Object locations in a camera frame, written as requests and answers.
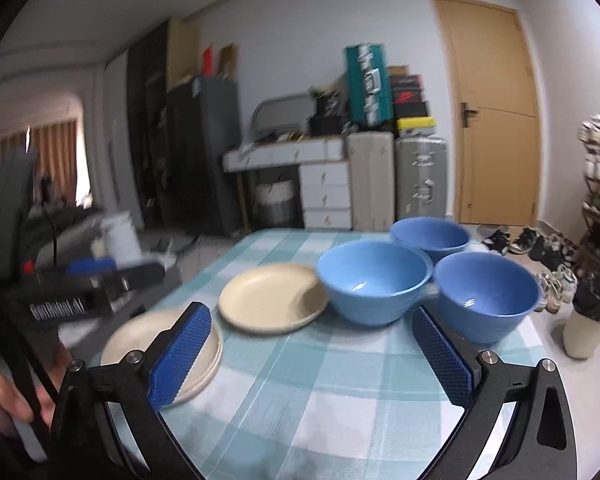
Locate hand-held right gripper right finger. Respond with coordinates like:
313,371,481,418
412,306,578,480

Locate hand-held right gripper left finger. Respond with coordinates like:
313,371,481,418
50,302,213,480

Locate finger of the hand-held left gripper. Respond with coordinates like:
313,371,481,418
65,258,118,277
102,262,166,297

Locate cream plate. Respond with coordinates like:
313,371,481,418
100,308,224,407
218,262,330,336

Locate blue bowl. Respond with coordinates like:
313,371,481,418
390,218,471,264
432,252,541,345
316,240,434,326

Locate person's left hand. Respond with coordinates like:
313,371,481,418
0,345,75,431

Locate dotted floor mat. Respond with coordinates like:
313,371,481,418
172,232,241,261

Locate brown striped curtain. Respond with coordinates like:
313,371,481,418
0,120,78,206

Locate teal checked tablecloth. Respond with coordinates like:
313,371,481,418
87,228,546,480

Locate black cabinet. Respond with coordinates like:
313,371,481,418
166,77,243,236

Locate bin with black bag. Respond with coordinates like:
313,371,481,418
562,272,600,360

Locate pile of shoes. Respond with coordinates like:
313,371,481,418
480,225,581,316

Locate dark tall shelf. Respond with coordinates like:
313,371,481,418
127,20,173,228

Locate woven basket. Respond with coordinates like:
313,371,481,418
254,180,296,228

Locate grey suitcase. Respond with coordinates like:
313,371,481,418
395,136,451,221

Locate beige suitcase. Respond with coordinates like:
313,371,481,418
346,131,397,232

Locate white desk with drawers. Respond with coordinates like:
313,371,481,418
222,137,353,231

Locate grey rounded board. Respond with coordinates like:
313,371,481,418
252,94,315,136

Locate tan cardboard box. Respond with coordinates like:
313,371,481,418
167,17,201,88

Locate wooden door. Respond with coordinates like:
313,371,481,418
432,0,540,227

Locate yellow black box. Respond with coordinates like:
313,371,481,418
396,116,437,137

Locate black red box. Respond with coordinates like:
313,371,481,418
387,66,431,121

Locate teal hard case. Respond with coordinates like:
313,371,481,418
343,43,394,128

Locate black cable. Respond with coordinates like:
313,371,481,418
0,277,58,443
40,207,60,268

